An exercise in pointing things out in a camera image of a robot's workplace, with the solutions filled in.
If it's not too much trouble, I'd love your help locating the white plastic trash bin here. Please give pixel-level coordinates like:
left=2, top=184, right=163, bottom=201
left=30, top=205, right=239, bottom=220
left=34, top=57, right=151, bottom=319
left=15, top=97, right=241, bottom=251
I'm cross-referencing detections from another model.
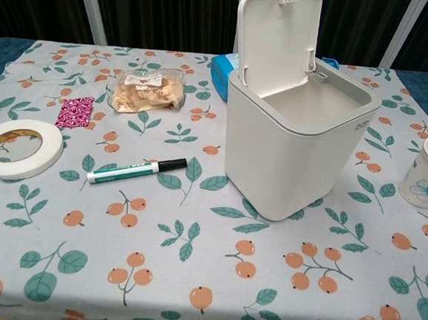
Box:
left=217, top=0, right=391, bottom=230

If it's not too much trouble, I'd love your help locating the fruit and leaf tablecloth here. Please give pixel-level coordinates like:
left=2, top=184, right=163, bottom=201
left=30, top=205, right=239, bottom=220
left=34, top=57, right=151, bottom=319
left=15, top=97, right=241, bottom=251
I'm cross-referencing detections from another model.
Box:
left=0, top=35, right=428, bottom=320

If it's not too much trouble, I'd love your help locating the pink patterned small packet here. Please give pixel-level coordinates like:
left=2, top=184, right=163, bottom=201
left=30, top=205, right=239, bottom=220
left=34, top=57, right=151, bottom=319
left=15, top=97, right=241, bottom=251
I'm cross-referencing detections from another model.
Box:
left=54, top=94, right=96, bottom=132

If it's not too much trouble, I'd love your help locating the white paper cup blue flower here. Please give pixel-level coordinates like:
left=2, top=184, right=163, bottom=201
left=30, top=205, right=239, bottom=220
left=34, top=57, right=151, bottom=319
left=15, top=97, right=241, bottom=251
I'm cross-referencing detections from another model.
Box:
left=396, top=133, right=428, bottom=211

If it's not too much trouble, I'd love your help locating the green white marker pen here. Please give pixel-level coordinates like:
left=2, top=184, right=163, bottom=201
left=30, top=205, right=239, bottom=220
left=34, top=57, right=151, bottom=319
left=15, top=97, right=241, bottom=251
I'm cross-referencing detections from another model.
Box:
left=86, top=150, right=188, bottom=193

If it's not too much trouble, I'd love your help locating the blue plastic box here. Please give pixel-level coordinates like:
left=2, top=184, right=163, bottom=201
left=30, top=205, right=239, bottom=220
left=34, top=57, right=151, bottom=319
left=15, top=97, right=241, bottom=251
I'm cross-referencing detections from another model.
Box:
left=208, top=52, right=240, bottom=103

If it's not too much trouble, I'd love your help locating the clear bag of snacks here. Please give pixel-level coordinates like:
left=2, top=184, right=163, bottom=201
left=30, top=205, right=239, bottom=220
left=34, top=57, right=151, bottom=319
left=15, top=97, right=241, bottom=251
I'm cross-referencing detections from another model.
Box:
left=108, top=66, right=189, bottom=118

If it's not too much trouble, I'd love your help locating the black pleated curtain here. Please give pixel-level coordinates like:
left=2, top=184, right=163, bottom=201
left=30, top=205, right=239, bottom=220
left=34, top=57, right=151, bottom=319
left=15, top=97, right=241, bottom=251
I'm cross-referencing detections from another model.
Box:
left=0, top=0, right=428, bottom=80

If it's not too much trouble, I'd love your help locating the white double-sided tape roll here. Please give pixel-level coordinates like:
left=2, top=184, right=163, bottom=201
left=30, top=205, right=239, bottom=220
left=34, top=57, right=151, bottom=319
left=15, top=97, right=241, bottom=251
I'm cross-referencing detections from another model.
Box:
left=0, top=117, right=67, bottom=185

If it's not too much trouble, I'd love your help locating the white partition frame post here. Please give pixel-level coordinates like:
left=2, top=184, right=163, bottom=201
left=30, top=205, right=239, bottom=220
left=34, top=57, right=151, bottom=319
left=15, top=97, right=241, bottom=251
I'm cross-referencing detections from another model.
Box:
left=69, top=0, right=112, bottom=47
left=376, top=0, right=427, bottom=72

